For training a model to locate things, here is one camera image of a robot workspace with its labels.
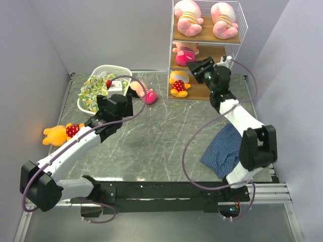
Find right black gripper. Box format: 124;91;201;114
186;57;217;94

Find pink striped doll front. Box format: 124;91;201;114
172;41;199;66

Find orange bear plush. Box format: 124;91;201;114
169;71;191;98
42;123;85;147

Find pink pig plush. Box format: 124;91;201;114
211;2;238;39
174;0;204;37

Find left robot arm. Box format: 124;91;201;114
20;94;133;212

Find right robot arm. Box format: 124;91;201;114
187;56;278;201

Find lemon print cloth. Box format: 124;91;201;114
77;72;130;114

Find white plastic basket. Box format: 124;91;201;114
77;65;133;119

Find blue checkered cloth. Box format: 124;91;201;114
200;124;242;179

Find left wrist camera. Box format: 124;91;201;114
106;79;129;97

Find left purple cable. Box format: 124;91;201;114
21;75;148;225

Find purple cable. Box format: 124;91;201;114
21;75;148;225
181;59;258;220

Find white wire wooden shelf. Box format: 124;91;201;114
168;1;248;101

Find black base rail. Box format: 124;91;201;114
54;180;291;219

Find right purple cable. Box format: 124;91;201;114
181;59;258;220

